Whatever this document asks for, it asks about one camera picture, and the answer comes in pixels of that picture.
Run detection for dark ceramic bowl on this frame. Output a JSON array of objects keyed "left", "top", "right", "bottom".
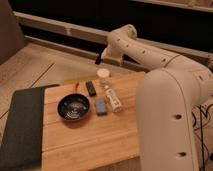
[{"left": 57, "top": 93, "right": 90, "bottom": 122}]

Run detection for black rectangular block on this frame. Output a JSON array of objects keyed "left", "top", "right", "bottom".
[{"left": 86, "top": 81, "right": 96, "bottom": 97}]

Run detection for blue sponge block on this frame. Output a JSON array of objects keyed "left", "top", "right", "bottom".
[{"left": 95, "top": 98, "right": 107, "bottom": 116}]

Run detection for white tube bottle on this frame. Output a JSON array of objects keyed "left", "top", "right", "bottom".
[{"left": 104, "top": 86, "right": 122, "bottom": 112}]

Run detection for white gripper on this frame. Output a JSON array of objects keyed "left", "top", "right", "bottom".
[{"left": 101, "top": 47, "right": 123, "bottom": 66}]

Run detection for wooden cutting board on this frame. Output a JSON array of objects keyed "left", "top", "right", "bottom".
[{"left": 41, "top": 72, "right": 144, "bottom": 171}]

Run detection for dark grey mat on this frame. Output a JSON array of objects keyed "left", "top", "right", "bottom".
[{"left": 0, "top": 84, "right": 56, "bottom": 171}]

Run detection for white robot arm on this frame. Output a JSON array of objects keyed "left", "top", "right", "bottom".
[{"left": 101, "top": 24, "right": 213, "bottom": 171}]

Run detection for white ceramic cup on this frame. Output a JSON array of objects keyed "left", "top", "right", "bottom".
[{"left": 97, "top": 68, "right": 110, "bottom": 87}]

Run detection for black cables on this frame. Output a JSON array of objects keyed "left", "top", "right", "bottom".
[{"left": 192, "top": 103, "right": 213, "bottom": 171}]

